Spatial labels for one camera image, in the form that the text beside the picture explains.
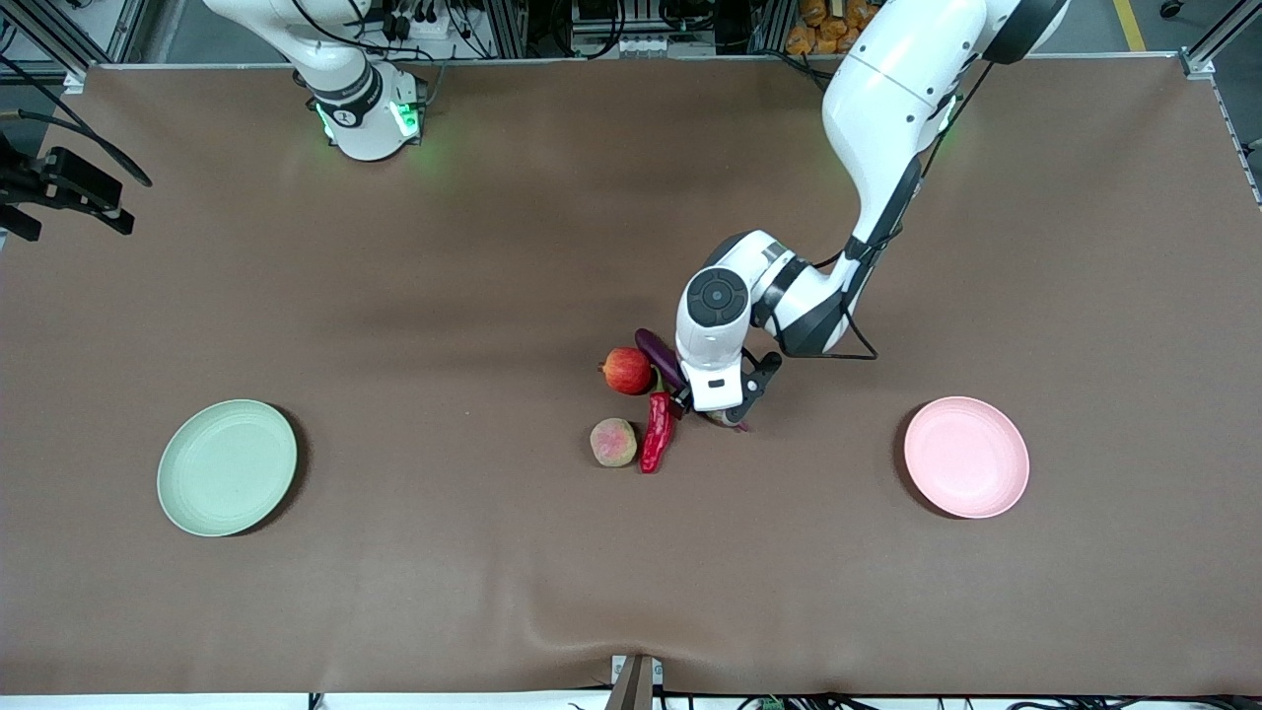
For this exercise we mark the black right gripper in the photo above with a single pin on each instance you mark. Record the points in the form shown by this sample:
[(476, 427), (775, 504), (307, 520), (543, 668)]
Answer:
[(61, 179)]

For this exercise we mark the red chili pepper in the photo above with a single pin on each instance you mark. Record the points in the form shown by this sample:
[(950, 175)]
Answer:
[(656, 434)]

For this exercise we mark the purple eggplant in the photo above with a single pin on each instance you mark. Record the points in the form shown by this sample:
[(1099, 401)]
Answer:
[(656, 353)]

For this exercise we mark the red pomegranate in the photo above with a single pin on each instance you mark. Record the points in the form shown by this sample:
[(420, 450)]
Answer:
[(627, 372)]

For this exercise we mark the pink yellow peach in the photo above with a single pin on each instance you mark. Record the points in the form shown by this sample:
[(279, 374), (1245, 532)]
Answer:
[(613, 442)]

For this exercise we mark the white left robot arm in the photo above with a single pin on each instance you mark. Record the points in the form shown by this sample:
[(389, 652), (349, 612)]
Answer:
[(887, 108)]

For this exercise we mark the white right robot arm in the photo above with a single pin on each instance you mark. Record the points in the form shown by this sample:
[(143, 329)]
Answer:
[(365, 128)]

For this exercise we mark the pink round plate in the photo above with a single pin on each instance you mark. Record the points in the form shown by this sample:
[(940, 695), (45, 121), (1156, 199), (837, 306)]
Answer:
[(966, 459)]

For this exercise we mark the green round plate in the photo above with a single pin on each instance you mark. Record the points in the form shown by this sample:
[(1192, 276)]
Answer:
[(227, 468)]

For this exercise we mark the orange snack bags pile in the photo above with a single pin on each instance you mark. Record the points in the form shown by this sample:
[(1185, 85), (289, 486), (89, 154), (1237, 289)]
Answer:
[(823, 35)]

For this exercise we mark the metal equipment rack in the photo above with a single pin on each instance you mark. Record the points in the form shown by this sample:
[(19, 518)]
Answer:
[(552, 25)]

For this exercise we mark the white power strip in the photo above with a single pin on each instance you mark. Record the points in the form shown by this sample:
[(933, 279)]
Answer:
[(424, 25)]

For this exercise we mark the aluminium frame post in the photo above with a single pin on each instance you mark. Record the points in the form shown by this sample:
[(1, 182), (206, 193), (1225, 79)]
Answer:
[(1198, 61), (44, 30)]

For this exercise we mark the metal table edge bracket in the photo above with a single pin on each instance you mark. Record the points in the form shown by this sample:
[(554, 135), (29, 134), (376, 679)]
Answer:
[(634, 685)]

